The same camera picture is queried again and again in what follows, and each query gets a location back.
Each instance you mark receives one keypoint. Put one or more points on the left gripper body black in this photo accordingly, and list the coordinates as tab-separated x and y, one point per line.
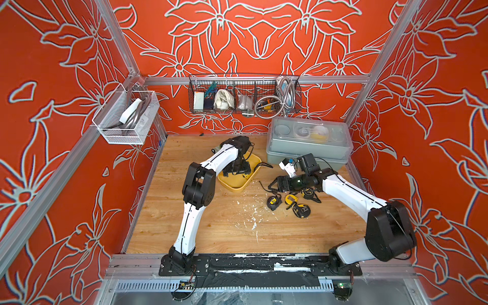
239	167

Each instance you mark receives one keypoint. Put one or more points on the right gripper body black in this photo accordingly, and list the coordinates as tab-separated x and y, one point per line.
298	182

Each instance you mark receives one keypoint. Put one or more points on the black round tape measure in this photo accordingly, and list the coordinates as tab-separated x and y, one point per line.
310	194

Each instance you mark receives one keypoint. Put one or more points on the yellow oval storage tray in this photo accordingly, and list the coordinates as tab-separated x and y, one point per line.
237	183

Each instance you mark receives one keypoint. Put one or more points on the black yellow tape measure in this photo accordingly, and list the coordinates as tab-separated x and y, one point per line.
301	211

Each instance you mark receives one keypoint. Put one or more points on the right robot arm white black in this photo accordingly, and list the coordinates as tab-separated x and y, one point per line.
389	231

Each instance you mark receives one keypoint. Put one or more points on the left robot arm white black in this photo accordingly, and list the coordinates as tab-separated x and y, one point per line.
198	192

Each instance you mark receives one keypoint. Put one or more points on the white box in basket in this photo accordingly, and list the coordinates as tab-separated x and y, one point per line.
198	101

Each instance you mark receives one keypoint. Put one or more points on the green black brush tool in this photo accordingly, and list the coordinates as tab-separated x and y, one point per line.
220	148

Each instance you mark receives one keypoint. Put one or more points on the grey plastic toolbox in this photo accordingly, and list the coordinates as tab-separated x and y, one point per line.
290	138

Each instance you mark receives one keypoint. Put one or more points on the white cloth in basket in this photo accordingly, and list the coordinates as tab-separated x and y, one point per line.
224	100

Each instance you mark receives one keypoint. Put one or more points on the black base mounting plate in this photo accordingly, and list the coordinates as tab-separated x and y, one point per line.
205	264

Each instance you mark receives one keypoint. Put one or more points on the white adapter in side basket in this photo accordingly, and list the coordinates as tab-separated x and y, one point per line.
129	111

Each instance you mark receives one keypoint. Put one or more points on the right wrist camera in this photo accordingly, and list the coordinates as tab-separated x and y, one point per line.
305	163

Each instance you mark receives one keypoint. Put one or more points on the black wire wall basket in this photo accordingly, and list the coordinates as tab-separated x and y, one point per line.
256	95

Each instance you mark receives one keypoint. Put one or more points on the white wire side basket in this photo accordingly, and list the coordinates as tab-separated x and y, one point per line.
135	131

